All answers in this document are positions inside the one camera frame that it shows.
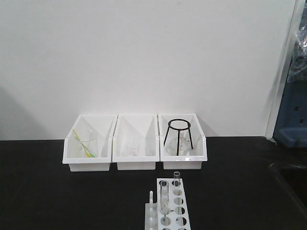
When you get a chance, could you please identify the clear rear test tube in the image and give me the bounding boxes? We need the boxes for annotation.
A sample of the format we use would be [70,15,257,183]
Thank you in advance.
[172,171,180,187]

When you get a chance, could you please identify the right white storage bin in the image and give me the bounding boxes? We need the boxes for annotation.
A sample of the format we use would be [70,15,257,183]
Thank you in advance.
[158,114,208,170]

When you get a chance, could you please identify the white storage bin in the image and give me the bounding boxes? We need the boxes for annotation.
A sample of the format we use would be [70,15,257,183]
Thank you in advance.
[62,115,118,172]
[158,114,208,170]
[112,114,160,171]

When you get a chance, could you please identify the black wire tripod stand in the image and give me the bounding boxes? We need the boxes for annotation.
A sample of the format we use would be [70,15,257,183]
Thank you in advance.
[163,118,193,155]

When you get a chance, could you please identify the clear glass beaker left bin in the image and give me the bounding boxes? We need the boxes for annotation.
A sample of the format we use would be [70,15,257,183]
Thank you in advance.
[79,129,98,157]

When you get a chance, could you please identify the white test tube rack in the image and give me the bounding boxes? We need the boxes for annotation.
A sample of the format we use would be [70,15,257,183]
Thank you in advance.
[144,178,191,230]

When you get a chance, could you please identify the small glass beaker middle bin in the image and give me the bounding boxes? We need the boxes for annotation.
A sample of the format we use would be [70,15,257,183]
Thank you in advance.
[126,140,140,157]

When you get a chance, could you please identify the yellow green stirring stick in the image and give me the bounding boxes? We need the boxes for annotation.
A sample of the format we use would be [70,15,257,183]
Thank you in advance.
[72,129,95,158]

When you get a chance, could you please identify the black lab sink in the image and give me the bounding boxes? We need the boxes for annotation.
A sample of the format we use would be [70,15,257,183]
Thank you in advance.
[269,162,307,218]

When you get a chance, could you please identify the left white storage bin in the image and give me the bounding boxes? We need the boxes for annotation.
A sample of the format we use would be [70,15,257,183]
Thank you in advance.
[62,115,118,172]

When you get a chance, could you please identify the round glass flask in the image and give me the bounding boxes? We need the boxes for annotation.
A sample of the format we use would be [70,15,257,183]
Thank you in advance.
[166,137,191,156]

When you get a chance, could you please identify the clear glass test tube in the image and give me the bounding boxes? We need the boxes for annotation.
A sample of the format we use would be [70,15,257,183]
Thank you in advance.
[160,180,169,215]

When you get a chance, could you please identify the middle white storage bin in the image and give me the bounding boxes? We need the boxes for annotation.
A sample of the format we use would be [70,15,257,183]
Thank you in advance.
[112,114,160,171]

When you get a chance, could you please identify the clear plastic bag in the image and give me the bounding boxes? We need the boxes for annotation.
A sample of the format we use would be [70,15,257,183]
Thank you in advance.
[287,12,307,82]

